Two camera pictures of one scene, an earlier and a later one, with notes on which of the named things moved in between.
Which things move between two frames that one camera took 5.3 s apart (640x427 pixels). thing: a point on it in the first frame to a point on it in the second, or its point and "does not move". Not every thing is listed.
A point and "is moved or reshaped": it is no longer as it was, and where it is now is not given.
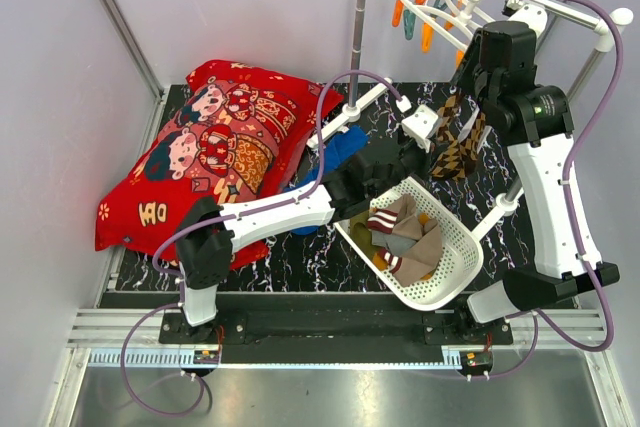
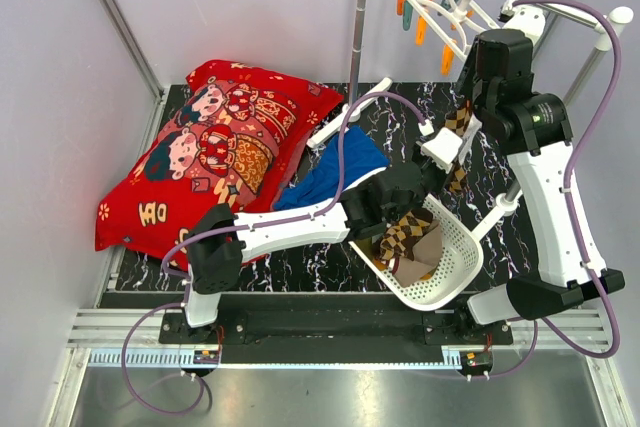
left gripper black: x=424 y=157 to x=440 y=176
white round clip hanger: x=437 y=2 is moved or reshaped
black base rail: x=334 y=337 does not move
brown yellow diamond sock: x=456 y=156 to x=399 y=239
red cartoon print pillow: x=231 y=139 does not move
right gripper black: x=462 y=78 does not move
